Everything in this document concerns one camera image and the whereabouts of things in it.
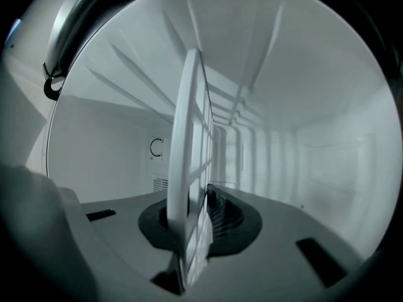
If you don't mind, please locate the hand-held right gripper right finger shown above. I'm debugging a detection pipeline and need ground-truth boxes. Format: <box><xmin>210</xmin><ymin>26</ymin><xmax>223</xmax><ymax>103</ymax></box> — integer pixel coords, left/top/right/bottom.
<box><xmin>206</xmin><ymin>183</ymin><xmax>263</xmax><ymax>258</ymax></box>

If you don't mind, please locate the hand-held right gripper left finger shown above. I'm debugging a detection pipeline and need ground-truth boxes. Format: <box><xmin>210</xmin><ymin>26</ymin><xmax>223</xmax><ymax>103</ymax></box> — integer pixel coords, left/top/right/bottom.
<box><xmin>138</xmin><ymin>199</ymin><xmax>190</xmax><ymax>252</ymax></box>

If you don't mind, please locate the white fridge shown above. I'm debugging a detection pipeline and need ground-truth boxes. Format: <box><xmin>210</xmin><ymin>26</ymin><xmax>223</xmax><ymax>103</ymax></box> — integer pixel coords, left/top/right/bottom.
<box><xmin>6</xmin><ymin>0</ymin><xmax>395</xmax><ymax>223</ymax></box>

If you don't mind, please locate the round thermostat dial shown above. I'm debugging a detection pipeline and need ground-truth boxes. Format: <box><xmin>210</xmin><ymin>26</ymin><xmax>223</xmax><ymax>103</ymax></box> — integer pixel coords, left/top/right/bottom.
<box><xmin>147</xmin><ymin>136</ymin><xmax>166</xmax><ymax>161</ymax></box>

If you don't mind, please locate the black hinge hook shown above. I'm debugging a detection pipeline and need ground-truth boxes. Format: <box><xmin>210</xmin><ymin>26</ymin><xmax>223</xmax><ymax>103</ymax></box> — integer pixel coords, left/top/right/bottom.
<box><xmin>43</xmin><ymin>75</ymin><xmax>64</xmax><ymax>101</ymax></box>

